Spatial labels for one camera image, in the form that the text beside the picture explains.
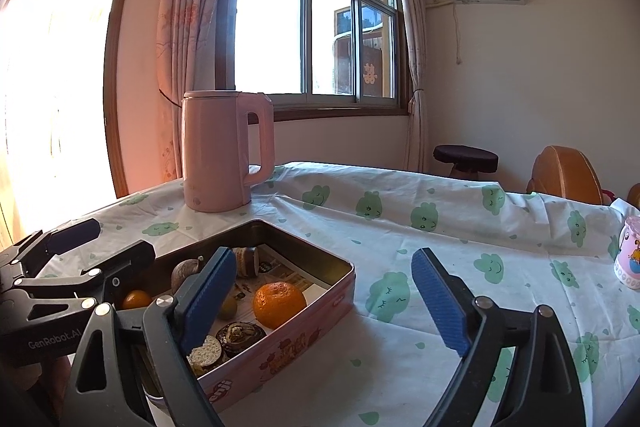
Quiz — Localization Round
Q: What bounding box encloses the brown leather chair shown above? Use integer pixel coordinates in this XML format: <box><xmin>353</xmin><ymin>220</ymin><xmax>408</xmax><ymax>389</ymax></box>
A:
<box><xmin>526</xmin><ymin>145</ymin><xmax>606</xmax><ymax>206</ymax></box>

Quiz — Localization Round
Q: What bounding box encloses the cloud print tablecloth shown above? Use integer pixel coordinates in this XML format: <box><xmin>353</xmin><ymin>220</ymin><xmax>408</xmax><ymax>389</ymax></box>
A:
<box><xmin>15</xmin><ymin>162</ymin><xmax>640</xmax><ymax>427</ymax></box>

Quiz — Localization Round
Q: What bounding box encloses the large brown taro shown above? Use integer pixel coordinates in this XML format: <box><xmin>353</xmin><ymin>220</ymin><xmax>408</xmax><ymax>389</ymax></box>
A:
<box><xmin>171</xmin><ymin>257</ymin><xmax>206</xmax><ymax>295</ymax></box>

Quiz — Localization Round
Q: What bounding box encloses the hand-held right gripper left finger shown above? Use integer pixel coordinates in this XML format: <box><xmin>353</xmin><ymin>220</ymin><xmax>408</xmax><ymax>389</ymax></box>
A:
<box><xmin>62</xmin><ymin>247</ymin><xmax>238</xmax><ymax>427</ymax></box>

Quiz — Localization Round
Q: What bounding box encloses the pink metal tin box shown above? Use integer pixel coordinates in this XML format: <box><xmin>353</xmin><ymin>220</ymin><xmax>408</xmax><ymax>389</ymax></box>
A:
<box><xmin>107</xmin><ymin>219</ymin><xmax>356</xmax><ymax>415</ymax></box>

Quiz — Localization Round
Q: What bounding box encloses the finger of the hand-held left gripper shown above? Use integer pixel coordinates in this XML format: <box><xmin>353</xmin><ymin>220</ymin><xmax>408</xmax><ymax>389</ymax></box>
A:
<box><xmin>10</xmin><ymin>240</ymin><xmax>157</xmax><ymax>333</ymax></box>
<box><xmin>0</xmin><ymin>218</ymin><xmax>102</xmax><ymax>280</ymax></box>

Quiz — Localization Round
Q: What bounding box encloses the dark round stool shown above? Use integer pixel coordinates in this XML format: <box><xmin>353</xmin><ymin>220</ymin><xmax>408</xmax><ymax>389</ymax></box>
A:
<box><xmin>433</xmin><ymin>145</ymin><xmax>500</xmax><ymax>180</ymax></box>

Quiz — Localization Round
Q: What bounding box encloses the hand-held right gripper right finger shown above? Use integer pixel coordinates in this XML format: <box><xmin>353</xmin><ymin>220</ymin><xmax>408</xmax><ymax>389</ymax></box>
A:
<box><xmin>410</xmin><ymin>248</ymin><xmax>587</xmax><ymax>427</ymax></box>

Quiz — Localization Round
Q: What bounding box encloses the air conditioner hose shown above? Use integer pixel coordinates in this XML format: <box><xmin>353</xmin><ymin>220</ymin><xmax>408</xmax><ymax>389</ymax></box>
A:
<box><xmin>452</xmin><ymin>4</ymin><xmax>462</xmax><ymax>65</ymax></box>

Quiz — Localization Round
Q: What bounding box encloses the large orange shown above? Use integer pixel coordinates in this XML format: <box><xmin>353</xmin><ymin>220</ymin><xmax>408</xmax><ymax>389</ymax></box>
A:
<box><xmin>252</xmin><ymin>281</ymin><xmax>307</xmax><ymax>330</ymax></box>

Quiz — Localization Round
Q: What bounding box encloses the small brown kiwi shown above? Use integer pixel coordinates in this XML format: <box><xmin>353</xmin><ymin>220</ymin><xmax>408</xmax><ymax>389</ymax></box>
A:
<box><xmin>217</xmin><ymin>292</ymin><xmax>239</xmax><ymax>322</ymax></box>

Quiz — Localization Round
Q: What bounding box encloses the pink electric kettle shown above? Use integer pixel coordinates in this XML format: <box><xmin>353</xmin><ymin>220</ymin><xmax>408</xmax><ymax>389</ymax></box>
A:
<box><xmin>181</xmin><ymin>90</ymin><xmax>275</xmax><ymax>213</ymax></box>

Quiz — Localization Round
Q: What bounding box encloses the wooden framed sliding window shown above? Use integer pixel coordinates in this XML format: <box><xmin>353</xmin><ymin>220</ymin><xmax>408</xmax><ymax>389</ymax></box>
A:
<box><xmin>215</xmin><ymin>0</ymin><xmax>413</xmax><ymax>122</ymax></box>

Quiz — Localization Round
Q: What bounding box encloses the wooden framed glass door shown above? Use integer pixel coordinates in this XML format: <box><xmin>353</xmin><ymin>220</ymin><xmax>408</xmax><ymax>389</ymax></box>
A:
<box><xmin>0</xmin><ymin>0</ymin><xmax>151</xmax><ymax>248</ymax></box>

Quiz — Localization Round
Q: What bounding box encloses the wide pink floral curtain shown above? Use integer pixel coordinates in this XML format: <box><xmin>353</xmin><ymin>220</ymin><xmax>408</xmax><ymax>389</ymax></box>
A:
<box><xmin>155</xmin><ymin>0</ymin><xmax>251</xmax><ymax>182</ymax></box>

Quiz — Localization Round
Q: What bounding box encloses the pink cartoon cup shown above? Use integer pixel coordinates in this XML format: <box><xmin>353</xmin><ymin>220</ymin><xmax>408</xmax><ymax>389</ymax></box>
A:
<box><xmin>613</xmin><ymin>215</ymin><xmax>640</xmax><ymax>290</ymax></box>

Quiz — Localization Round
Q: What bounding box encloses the narrow tied pink curtain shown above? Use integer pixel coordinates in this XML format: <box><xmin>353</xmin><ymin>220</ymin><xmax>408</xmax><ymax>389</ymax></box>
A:
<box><xmin>397</xmin><ymin>0</ymin><xmax>431</xmax><ymax>172</ymax></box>

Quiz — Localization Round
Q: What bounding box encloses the printed paper leaflet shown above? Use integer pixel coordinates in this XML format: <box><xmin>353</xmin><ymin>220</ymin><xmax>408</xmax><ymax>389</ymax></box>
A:
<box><xmin>227</xmin><ymin>243</ymin><xmax>333</xmax><ymax>308</ymax></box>

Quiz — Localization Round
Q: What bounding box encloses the small orange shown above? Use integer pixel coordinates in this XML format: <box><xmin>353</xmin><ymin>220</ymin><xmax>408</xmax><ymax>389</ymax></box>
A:
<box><xmin>121</xmin><ymin>290</ymin><xmax>153</xmax><ymax>311</ymax></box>

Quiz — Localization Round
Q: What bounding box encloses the sugarcane piece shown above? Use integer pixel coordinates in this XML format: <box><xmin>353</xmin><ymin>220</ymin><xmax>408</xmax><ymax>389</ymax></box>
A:
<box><xmin>187</xmin><ymin>337</ymin><xmax>224</xmax><ymax>376</ymax></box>
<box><xmin>232</xmin><ymin>246</ymin><xmax>260</xmax><ymax>279</ymax></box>

